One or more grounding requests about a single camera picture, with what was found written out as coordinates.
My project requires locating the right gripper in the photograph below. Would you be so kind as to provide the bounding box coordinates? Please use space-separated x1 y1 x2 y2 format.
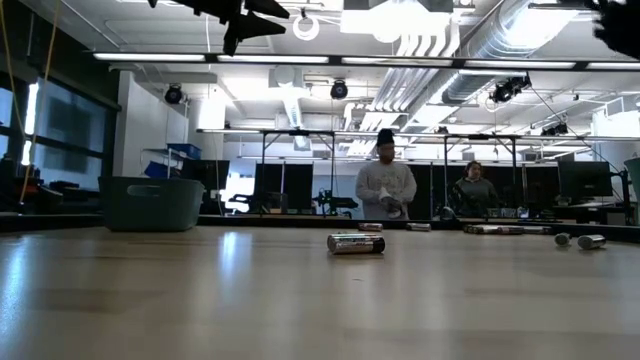
592 0 640 60

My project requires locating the blue storage bin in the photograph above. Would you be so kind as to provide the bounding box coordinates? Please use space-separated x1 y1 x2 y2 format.
167 143 203 160
143 160 171 180

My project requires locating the black hanging camera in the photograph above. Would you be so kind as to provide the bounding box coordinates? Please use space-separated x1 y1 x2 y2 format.
329 79 350 101
163 83 184 106

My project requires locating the long ceiling light strip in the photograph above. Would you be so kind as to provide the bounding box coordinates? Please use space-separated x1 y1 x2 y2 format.
92 51 640 71

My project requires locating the bright teal plastic bin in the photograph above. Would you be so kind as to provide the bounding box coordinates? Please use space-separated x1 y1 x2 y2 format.
623 157 640 226

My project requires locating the dull teal plastic bin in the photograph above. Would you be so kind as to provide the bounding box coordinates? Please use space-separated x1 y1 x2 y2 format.
98 175 206 233

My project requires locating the person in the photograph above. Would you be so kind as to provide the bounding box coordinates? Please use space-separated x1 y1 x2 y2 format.
354 128 419 221
447 159 501 219

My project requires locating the black partition panel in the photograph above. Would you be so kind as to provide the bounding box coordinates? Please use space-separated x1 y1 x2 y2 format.
253 162 315 214

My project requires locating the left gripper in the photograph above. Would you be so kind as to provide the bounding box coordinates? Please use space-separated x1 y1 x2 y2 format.
147 0 291 57

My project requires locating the black track light cluster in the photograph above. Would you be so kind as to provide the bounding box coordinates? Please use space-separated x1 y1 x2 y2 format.
488 74 532 105

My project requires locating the black computer monitor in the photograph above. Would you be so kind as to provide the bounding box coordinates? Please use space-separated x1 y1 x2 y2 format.
180 158 231 201
557 159 614 201

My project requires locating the white ring light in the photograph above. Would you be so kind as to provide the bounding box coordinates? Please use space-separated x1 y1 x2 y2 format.
292 13 321 42

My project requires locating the silver ventilation duct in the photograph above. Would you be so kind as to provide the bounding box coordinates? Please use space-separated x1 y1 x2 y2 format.
442 0 584 106

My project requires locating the large glass window panel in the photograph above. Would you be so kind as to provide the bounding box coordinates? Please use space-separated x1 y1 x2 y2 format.
0 74 121 194

